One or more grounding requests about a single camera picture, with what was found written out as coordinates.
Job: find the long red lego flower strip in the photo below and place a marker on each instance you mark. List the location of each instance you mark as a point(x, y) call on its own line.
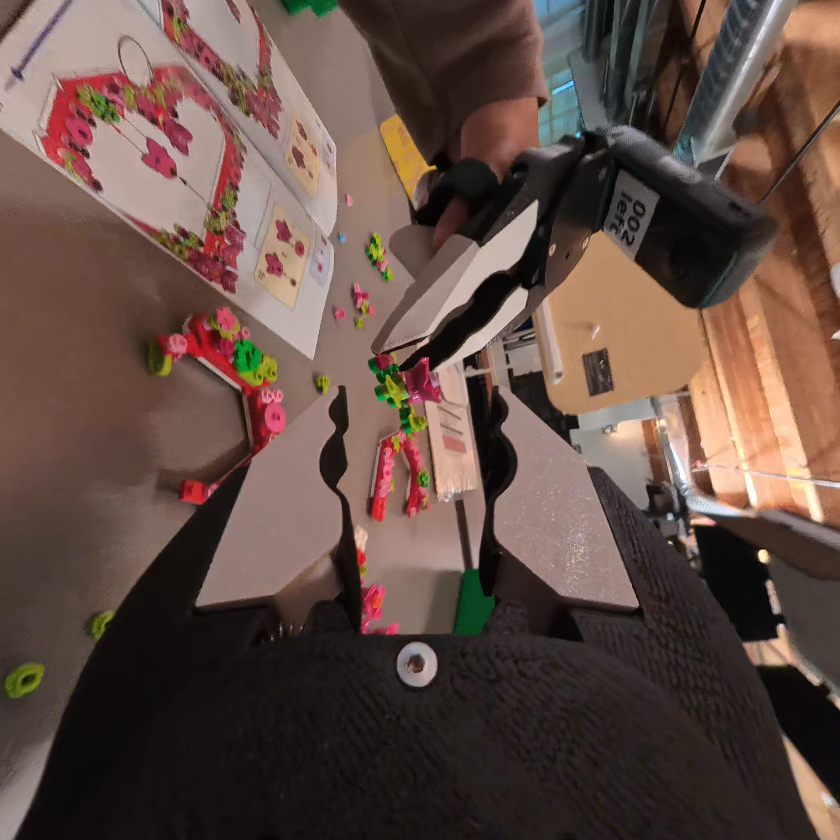
point(373, 600)

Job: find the person's left forearm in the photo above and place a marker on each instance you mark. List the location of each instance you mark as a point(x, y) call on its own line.
point(446, 52)

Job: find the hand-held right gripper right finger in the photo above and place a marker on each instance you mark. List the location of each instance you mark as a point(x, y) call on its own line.
point(558, 518)

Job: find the yellow packet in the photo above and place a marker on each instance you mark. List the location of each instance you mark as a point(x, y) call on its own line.
point(403, 154)

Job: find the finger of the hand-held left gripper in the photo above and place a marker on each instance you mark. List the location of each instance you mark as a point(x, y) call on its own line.
point(492, 321)
point(459, 275)

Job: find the silver ventilation duct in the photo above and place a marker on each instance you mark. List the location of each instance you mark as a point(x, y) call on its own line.
point(735, 72)

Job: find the pink lego flower pieces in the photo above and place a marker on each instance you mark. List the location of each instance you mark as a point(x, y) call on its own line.
point(362, 303)

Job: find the lime lego stud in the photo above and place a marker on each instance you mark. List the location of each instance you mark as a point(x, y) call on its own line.
point(23, 680)
point(100, 625)
point(322, 384)

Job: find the green stem lego flower section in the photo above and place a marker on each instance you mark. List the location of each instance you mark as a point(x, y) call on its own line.
point(420, 384)

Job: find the curved red lego wreath section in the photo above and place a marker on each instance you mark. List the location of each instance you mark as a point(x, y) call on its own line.
point(262, 407)

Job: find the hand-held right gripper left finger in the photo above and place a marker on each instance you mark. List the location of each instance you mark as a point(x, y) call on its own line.
point(275, 512)

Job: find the pink coral lego branch section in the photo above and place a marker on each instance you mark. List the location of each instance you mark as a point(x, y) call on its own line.
point(415, 472)

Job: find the green lego bricks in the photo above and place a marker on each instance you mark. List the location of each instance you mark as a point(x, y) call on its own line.
point(308, 5)

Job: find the lego instruction booklet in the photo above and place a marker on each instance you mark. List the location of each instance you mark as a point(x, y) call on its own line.
point(131, 131)

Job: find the person's left hand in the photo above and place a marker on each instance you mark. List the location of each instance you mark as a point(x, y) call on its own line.
point(499, 138)

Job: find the green board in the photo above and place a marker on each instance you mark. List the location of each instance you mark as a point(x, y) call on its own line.
point(474, 604)

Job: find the red lego strip pink studs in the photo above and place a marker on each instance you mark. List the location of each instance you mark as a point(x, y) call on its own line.
point(382, 479)

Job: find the clear plastic bag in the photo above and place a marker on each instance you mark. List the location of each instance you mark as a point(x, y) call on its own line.
point(453, 446)

